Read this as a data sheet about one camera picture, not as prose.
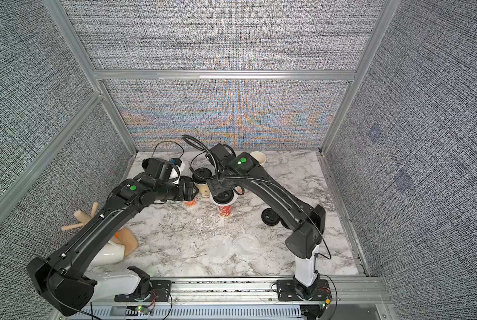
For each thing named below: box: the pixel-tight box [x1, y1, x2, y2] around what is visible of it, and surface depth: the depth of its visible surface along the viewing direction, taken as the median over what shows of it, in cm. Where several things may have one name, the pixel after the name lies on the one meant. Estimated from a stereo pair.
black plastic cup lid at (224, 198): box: [212, 189, 234, 205], surface depth 81 cm
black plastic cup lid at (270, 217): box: [261, 208, 281, 226], surface depth 94 cm
